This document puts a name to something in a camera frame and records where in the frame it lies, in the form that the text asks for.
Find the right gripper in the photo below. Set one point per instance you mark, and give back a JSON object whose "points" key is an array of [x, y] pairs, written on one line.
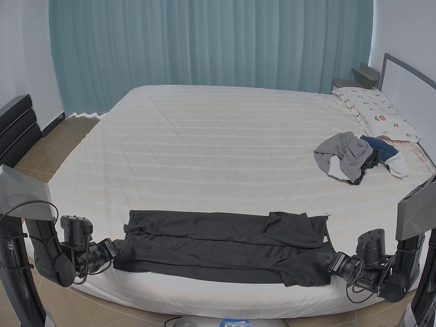
{"points": [[347, 266]]}

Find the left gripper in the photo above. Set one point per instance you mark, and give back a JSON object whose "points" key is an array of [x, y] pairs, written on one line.
{"points": [[102, 255]]}

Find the black T-shirt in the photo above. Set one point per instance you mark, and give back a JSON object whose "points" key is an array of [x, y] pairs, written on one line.
{"points": [[221, 247]]}

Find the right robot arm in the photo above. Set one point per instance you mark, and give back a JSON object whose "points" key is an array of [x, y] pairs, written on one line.
{"points": [[408, 250]]}

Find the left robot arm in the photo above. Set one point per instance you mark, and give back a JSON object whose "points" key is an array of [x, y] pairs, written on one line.
{"points": [[44, 247]]}

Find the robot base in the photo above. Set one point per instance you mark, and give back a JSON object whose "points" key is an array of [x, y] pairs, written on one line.
{"points": [[231, 321]]}

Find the pile of clothes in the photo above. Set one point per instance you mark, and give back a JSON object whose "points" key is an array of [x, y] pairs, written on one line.
{"points": [[347, 152]]}

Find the bed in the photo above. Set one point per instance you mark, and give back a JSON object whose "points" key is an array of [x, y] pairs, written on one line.
{"points": [[221, 135]]}

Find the blue and white garment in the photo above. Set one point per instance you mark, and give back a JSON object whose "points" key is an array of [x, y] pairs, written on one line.
{"points": [[383, 148]]}

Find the white printed pillow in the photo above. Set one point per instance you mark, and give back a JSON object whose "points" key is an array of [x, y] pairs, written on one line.
{"points": [[378, 112]]}

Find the grey bedside table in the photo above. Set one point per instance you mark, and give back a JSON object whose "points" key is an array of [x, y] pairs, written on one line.
{"points": [[363, 74]]}

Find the blue-green curtain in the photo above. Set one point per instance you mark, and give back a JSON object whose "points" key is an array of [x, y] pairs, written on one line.
{"points": [[204, 29]]}

